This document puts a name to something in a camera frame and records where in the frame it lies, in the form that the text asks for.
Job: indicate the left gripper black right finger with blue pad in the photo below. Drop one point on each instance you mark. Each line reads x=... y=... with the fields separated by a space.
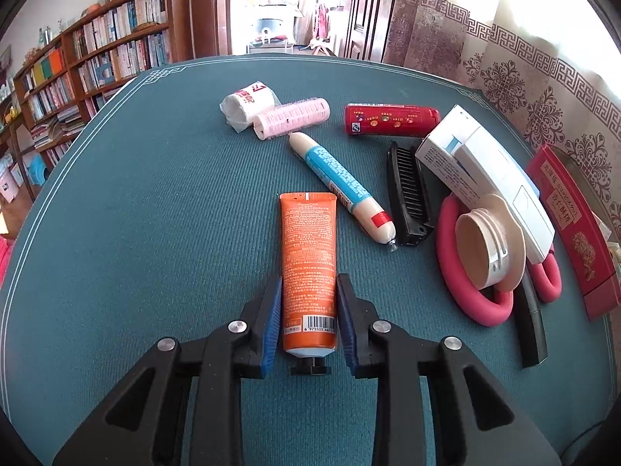
x=475 y=420

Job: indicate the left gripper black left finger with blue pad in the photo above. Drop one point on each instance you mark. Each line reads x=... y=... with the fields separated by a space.
x=177 y=389

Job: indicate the orange cream tube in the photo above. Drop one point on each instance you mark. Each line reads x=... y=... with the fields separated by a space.
x=308 y=270

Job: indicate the blue white sausage stick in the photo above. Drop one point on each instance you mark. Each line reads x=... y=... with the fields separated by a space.
x=358 y=201

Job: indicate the red candy bottle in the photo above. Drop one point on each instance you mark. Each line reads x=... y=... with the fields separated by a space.
x=390 y=120

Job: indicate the black rectangular bar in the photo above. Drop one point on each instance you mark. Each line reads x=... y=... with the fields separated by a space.
x=529 y=323

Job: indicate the cream plastic jar lid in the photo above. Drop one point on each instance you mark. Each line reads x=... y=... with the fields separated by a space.
x=491 y=245

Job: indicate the black folding comb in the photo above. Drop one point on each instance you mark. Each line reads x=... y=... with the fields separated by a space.
x=408 y=196

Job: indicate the red gift box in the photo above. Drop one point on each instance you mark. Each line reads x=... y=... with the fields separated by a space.
x=578 y=229

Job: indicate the green table mat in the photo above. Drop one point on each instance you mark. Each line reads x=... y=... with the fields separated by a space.
x=161 y=220

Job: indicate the white plastic device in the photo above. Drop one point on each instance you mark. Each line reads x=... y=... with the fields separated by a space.
x=504 y=189

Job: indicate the white blue carton box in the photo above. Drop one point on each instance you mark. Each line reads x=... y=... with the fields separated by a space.
x=456 y=146

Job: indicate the white roll in plastic wrap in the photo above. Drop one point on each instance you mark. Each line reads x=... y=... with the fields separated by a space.
x=242 y=107

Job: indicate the pink cylindrical roll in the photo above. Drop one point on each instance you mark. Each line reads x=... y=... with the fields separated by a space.
x=286 y=118

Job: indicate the patterned curtain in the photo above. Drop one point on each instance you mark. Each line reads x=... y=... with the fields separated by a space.
x=549 y=66

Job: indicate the wooden bookshelf with books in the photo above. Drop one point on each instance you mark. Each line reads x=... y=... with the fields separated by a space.
x=70 y=80

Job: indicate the dark wooden door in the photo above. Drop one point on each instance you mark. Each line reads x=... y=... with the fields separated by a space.
x=367 y=26

